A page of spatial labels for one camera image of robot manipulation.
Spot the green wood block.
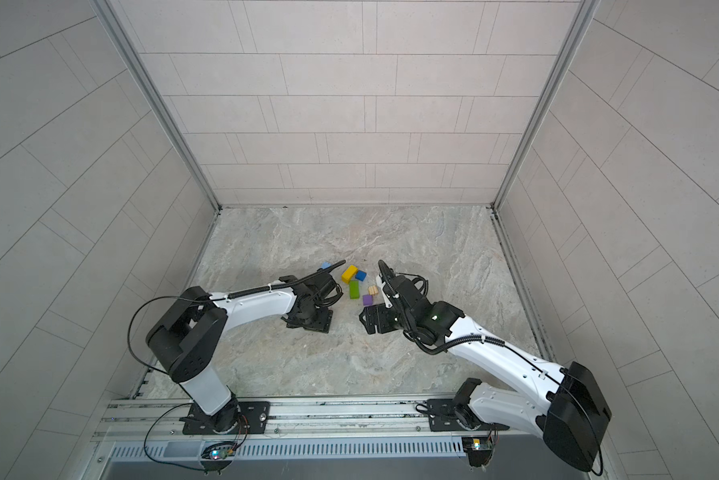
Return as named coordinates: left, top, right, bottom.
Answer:
left=349, top=280, right=361, bottom=299

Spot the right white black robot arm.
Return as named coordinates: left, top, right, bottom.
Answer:
left=361, top=261, right=613, bottom=476

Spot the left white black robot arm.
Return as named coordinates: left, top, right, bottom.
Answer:
left=145, top=260, right=345, bottom=435

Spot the yellow wood block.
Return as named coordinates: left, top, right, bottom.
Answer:
left=341, top=265, right=358, bottom=284

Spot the right circuit board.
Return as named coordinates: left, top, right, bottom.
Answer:
left=461, top=437, right=495, bottom=468

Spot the left green circuit board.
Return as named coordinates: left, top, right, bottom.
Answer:
left=200, top=441, right=238, bottom=462

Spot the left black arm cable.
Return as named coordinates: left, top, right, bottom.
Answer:
left=126, top=259, right=347, bottom=472

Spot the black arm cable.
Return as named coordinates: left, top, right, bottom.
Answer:
left=377, top=259, right=605, bottom=478
left=126, top=259, right=347, bottom=472

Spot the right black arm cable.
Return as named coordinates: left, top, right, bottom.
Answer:
left=377, top=259, right=605, bottom=478

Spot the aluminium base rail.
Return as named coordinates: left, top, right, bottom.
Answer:
left=91, top=392, right=603, bottom=445

